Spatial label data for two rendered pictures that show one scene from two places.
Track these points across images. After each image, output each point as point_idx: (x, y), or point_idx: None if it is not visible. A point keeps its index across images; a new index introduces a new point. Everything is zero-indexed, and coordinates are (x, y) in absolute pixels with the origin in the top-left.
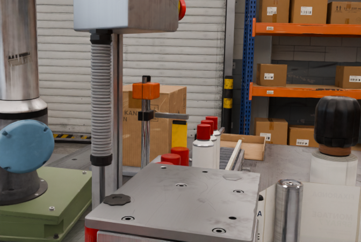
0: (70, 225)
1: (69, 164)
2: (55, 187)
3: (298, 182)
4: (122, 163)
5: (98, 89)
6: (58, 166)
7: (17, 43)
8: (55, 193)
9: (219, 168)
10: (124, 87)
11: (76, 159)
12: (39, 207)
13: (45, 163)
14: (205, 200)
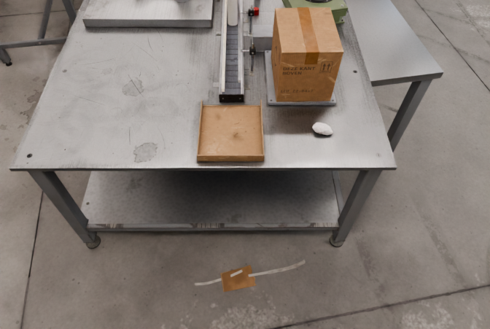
0: (284, 4)
1: (348, 62)
2: (301, 0)
3: None
4: None
5: None
6: (352, 57)
7: None
8: None
9: (232, 49)
10: (325, 22)
11: (354, 71)
12: None
13: (367, 60)
14: None
